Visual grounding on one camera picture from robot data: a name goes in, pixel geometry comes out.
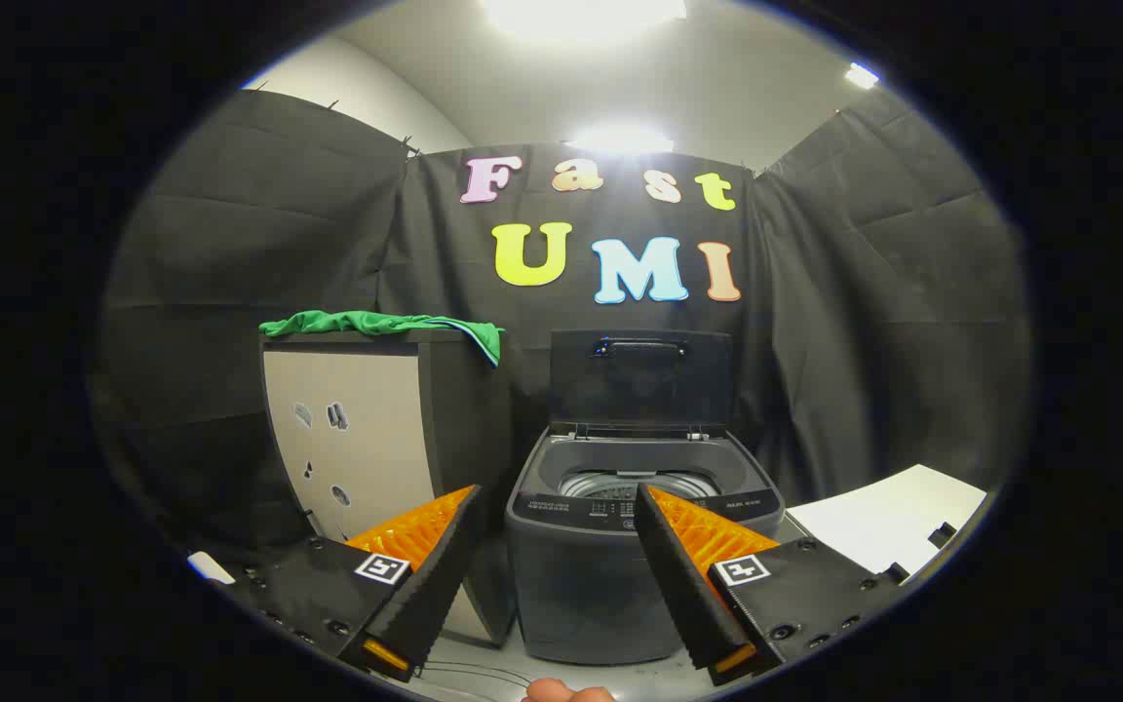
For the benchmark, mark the small white object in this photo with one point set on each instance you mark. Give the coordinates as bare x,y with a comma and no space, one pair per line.
209,567

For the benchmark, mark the beige and dark cabinet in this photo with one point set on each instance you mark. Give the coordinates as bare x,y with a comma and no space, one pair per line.
357,458

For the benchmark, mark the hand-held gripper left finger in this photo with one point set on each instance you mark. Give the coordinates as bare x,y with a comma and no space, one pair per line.
435,595

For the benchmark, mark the dark glass washing machine lid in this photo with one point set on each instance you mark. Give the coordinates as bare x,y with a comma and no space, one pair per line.
639,390

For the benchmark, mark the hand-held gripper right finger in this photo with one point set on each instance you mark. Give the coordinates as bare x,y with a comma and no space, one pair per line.
683,595

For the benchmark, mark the small ceiling light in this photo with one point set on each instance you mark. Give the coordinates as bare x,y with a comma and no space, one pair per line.
861,75

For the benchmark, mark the green garment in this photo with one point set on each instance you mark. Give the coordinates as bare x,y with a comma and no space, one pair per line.
376,322

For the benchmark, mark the grey washing machine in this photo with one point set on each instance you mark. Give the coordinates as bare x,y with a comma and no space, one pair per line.
581,585

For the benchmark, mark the large ceiling light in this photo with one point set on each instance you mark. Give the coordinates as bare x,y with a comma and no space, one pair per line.
581,15

